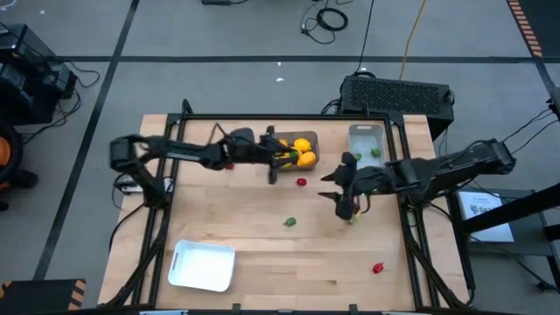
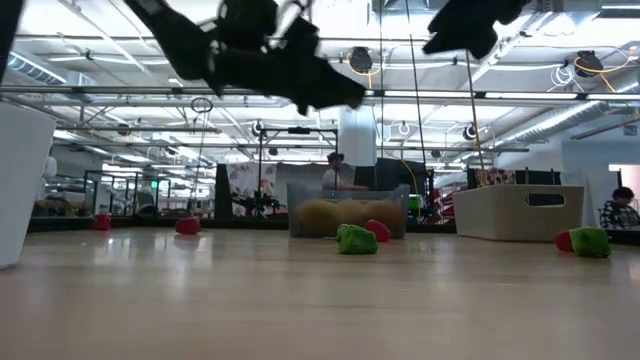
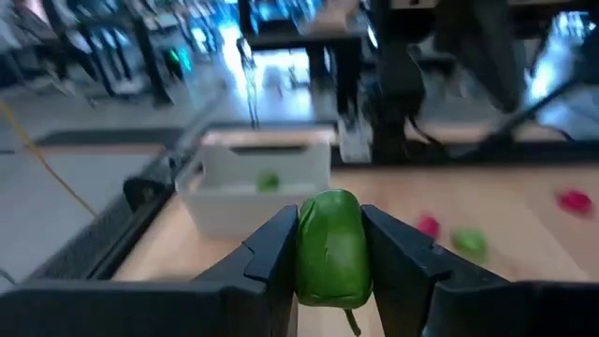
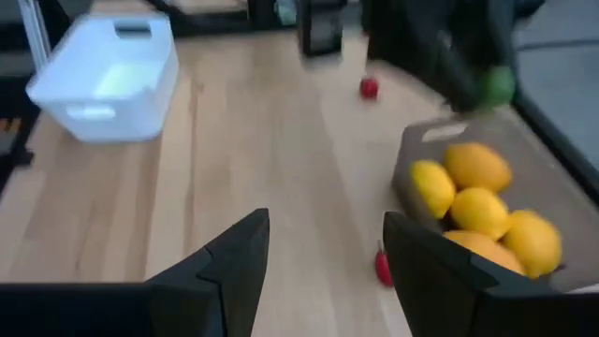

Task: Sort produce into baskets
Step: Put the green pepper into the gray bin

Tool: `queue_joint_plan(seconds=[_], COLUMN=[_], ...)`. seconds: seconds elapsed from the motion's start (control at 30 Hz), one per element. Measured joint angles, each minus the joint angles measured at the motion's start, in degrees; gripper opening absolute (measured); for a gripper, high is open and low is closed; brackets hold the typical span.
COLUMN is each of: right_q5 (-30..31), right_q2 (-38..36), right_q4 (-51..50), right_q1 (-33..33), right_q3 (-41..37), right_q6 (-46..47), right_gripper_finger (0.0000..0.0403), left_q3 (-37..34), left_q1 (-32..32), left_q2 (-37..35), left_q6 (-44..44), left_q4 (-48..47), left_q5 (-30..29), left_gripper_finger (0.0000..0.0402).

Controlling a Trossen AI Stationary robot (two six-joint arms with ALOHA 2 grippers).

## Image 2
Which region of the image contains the black monitor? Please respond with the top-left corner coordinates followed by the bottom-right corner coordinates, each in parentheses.
top-left (374, 158), bottom-right (431, 195)

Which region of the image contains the floral fabric panel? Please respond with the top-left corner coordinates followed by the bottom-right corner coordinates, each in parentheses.
top-left (227, 162), bottom-right (277, 202)
top-left (474, 167), bottom-right (517, 188)

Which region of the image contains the overhead bar with light strips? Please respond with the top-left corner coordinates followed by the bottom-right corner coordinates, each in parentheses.
top-left (0, 84), bottom-right (640, 101)

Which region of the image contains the white building column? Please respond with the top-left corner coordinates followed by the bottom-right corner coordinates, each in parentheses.
top-left (338, 105), bottom-right (378, 168)

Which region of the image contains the thin yellow pole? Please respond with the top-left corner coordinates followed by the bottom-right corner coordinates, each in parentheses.
top-left (464, 49), bottom-right (486, 172)

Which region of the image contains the black ceiling cable reel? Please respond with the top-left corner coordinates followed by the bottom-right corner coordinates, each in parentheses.
top-left (347, 46), bottom-right (374, 76)
top-left (574, 49), bottom-right (604, 79)

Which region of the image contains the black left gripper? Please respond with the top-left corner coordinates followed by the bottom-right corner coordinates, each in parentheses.
top-left (209, 0), bottom-right (366, 116)

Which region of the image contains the thin black pole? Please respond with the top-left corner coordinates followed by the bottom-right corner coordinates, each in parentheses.
top-left (403, 0), bottom-right (429, 167)

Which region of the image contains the grey translucent plastic basket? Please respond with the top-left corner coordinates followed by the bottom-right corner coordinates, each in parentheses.
top-left (287, 182), bottom-right (412, 240)

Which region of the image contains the green bell pepper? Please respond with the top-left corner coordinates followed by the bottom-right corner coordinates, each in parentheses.
top-left (569, 227), bottom-right (612, 260)
top-left (334, 223), bottom-right (380, 256)

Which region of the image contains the orange-tinted lemon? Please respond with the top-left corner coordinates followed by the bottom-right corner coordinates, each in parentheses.
top-left (362, 200), bottom-right (407, 239)

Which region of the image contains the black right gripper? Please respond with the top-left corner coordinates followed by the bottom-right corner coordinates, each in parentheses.
top-left (422, 0), bottom-right (531, 60)

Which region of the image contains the person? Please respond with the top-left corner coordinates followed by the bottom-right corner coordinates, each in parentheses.
top-left (320, 152), bottom-right (370, 193)
top-left (598, 186), bottom-right (640, 231)

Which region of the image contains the black tubular stand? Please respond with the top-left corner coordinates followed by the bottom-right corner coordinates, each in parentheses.
top-left (256, 126), bottom-right (339, 219)

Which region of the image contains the white plastic basket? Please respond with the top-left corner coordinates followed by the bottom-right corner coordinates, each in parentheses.
top-left (0, 101), bottom-right (57, 270)
top-left (452, 184), bottom-right (585, 244)

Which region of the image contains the black upright panel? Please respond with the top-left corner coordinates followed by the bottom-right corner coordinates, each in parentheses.
top-left (214, 163), bottom-right (234, 221)

